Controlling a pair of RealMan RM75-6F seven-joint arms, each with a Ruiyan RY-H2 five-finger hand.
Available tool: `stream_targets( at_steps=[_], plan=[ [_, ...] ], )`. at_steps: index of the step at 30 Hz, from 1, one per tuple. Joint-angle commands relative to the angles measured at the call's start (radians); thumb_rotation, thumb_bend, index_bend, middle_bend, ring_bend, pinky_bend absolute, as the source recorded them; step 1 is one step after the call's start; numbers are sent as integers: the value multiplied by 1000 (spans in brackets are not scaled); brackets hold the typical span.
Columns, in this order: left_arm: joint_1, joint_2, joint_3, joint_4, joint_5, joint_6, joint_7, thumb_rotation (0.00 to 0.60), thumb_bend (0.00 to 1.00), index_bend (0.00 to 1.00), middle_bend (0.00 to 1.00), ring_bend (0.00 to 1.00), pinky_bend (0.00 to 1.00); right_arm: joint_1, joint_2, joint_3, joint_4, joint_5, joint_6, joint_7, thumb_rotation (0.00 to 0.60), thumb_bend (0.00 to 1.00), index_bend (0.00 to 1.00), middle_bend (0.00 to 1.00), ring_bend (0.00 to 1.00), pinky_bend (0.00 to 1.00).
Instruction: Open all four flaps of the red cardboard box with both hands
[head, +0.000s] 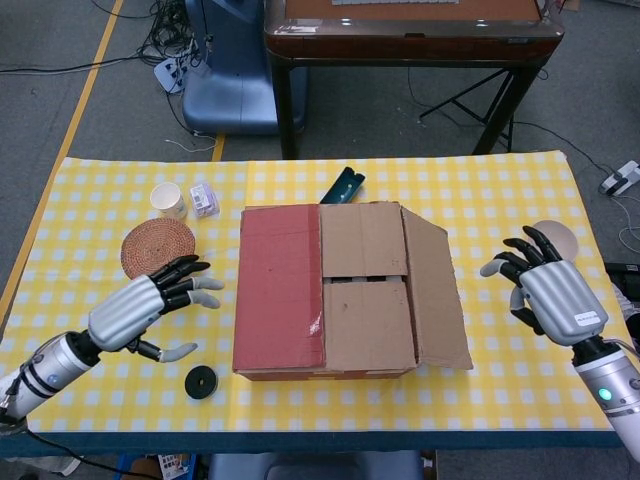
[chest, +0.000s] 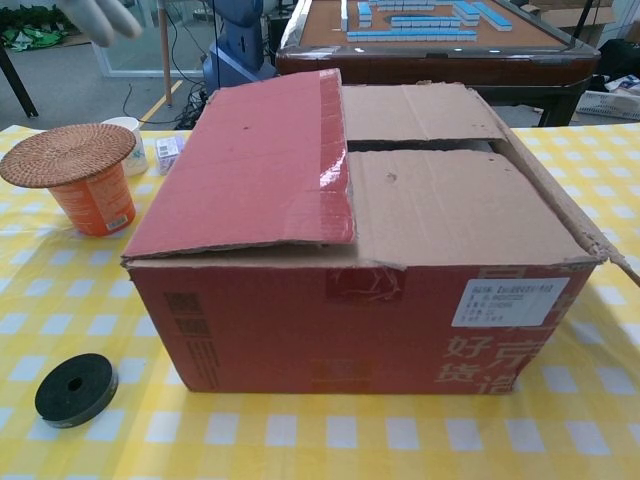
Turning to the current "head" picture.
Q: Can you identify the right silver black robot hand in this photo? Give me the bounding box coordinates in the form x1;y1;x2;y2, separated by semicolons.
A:
479;225;610;347

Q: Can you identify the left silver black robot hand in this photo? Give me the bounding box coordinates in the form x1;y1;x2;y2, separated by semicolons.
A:
87;254;226;364

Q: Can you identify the brown cardboard box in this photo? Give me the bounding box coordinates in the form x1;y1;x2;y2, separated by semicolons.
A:
232;201;475;382

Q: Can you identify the yellow checkered tablecloth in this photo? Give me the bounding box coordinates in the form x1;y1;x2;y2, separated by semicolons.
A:
0;149;626;434

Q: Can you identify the small clear plastic box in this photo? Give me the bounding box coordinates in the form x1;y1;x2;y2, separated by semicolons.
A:
189;183;221;219

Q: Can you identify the beige bowl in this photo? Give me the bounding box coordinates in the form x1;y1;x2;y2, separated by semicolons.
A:
533;219;580;261

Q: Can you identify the woven rattan coaster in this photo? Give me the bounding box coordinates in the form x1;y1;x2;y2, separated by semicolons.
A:
120;218;196;280

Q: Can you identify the black tape roll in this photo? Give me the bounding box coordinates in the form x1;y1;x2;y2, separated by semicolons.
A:
184;365;219;400

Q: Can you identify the white paper cup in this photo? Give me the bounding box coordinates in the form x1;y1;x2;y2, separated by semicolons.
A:
150;182;189;221

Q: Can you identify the white power strip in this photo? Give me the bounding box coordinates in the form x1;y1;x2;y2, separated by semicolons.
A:
153;55;201;94
598;159;640;196

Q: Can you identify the blue padded stool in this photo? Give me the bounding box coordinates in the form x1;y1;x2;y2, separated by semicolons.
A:
207;449;424;480

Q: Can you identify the dark green flat device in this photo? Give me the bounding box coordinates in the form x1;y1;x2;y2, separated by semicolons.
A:
319;167;367;206

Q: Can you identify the brown mahjong table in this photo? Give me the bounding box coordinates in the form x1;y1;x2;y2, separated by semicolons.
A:
263;0;566;160

